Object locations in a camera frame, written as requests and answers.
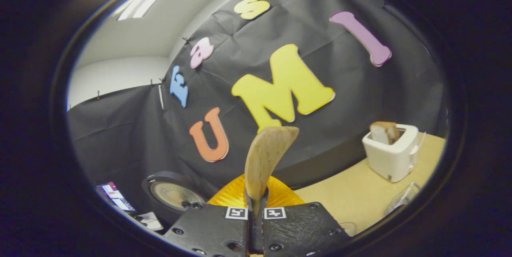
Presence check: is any white desk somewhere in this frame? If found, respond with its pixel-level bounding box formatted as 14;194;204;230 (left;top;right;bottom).
134;211;164;231

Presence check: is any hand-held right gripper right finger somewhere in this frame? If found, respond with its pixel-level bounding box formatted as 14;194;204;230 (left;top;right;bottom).
258;177;352;257

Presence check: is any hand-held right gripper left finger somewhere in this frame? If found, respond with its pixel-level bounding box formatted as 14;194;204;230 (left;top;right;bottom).
164;175;256;257

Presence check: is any toasted bread slice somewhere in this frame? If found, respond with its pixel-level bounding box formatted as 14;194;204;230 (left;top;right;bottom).
370;121;400;145

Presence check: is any wooden spoon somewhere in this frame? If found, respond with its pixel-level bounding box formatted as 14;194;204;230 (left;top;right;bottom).
244;126;300;217

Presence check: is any black backdrop cloth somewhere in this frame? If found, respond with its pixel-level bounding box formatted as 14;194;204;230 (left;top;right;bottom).
67;0;450;225

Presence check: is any black silver rice cooker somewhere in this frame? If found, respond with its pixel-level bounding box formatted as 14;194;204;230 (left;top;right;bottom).
141;171;206;225

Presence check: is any clear glass rice container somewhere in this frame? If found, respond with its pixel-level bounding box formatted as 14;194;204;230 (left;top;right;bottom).
385;183;420;215

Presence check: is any white toaster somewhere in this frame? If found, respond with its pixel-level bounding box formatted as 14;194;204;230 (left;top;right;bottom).
362;124;419;183

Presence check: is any computer monitor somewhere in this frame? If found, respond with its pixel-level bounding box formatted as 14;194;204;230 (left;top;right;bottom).
97;182;135;212

